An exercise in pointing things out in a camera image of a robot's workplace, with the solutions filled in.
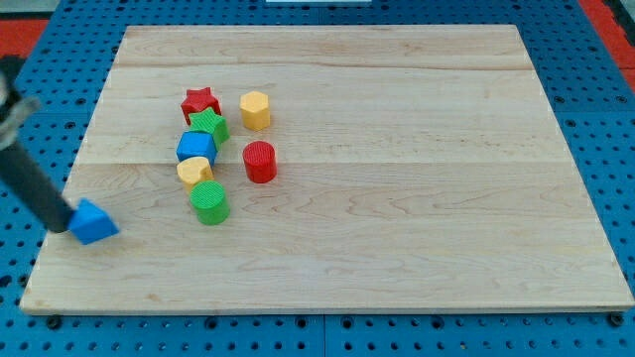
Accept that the blue triangular block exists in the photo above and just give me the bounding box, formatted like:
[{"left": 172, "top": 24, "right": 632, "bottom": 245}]
[{"left": 67, "top": 198, "right": 119, "bottom": 245}]

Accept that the wooden board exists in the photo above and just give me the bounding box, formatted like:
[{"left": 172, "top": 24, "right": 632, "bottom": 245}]
[{"left": 21, "top": 25, "right": 634, "bottom": 315}]

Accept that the red star block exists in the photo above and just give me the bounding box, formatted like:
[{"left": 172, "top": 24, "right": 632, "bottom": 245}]
[{"left": 181, "top": 87, "right": 222, "bottom": 125}]

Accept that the red cylinder block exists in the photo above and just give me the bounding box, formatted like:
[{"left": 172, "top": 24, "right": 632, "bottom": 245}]
[{"left": 242, "top": 141, "right": 277, "bottom": 183}]

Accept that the green cylinder block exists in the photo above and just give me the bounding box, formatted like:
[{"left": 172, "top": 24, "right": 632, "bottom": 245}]
[{"left": 190, "top": 180, "right": 230, "bottom": 225}]

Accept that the yellow hexagon block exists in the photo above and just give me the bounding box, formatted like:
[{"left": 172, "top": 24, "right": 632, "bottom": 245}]
[{"left": 239, "top": 91, "right": 271, "bottom": 131}]

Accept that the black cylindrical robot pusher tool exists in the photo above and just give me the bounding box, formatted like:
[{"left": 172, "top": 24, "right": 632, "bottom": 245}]
[{"left": 1, "top": 58, "right": 74, "bottom": 233}]

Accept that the green star block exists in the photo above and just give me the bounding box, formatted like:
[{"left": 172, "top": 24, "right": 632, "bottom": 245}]
[{"left": 190, "top": 108, "right": 230, "bottom": 151}]

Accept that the blue cube block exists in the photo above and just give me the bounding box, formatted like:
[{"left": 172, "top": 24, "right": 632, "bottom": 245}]
[{"left": 176, "top": 132, "right": 217, "bottom": 166}]

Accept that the yellow heart block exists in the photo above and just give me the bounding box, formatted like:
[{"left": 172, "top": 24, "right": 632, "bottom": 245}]
[{"left": 177, "top": 157, "right": 214, "bottom": 193}]

